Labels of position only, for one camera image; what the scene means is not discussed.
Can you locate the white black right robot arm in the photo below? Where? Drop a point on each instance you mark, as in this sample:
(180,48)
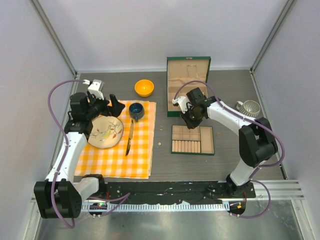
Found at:
(257,143)

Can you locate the green jewelry tray insert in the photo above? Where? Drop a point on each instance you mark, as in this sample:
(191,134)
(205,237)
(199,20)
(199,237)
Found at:
(197,141)

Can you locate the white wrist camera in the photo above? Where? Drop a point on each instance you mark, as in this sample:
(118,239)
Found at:
(182,103)
(95,88)

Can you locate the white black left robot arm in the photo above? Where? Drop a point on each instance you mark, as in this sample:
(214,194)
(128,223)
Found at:
(57,196)

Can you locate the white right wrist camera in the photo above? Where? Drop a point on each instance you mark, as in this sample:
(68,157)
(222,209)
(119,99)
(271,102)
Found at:
(182,103)

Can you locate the green jewelry box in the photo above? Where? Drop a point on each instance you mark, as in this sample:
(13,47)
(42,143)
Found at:
(184,74)

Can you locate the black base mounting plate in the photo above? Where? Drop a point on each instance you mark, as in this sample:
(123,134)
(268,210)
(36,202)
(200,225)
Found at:
(176,192)

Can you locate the orange white checkered cloth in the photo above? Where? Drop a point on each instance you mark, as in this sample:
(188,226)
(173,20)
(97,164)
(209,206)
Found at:
(126,145)

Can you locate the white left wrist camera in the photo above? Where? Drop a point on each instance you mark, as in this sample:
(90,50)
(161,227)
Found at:
(95,88)

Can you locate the orange bowl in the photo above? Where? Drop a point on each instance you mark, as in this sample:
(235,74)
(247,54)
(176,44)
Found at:
(144,87)

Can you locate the grey striped mug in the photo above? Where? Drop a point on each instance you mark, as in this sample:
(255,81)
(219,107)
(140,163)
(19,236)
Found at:
(249,108)

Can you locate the dark blue mug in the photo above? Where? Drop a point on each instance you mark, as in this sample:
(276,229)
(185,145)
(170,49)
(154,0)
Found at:
(136,111)

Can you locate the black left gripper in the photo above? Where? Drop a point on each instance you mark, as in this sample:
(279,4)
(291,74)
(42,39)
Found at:
(114,111)

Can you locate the beige bird pattern plate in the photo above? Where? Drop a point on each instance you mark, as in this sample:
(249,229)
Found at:
(106,133)

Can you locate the white slotted cable duct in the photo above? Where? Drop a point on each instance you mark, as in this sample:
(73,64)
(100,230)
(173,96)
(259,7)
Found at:
(139,208)

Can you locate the black handled knife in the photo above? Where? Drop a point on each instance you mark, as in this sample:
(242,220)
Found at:
(131,130)

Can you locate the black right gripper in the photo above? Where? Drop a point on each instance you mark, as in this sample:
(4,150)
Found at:
(190,124)

